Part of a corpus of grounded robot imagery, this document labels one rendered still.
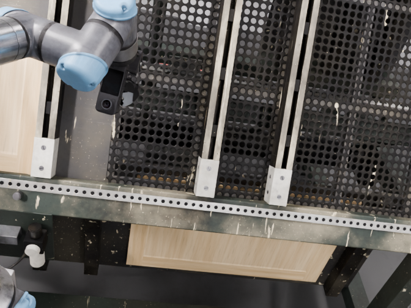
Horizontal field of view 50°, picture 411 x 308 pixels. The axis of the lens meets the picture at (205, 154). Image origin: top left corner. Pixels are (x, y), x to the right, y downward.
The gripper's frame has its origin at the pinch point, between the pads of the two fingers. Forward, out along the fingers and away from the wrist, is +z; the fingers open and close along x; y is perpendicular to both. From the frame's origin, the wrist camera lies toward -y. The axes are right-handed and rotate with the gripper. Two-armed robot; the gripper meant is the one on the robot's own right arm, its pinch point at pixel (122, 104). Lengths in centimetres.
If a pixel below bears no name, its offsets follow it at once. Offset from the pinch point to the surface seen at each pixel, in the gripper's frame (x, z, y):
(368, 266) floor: -135, 155, 13
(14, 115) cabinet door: 38, 34, 6
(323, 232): -70, 50, -5
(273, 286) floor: -77, 142, -12
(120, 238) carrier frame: 3, 96, -13
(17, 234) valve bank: 30, 51, -27
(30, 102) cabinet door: 34.0, 31.6, 10.6
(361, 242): -85, 52, -5
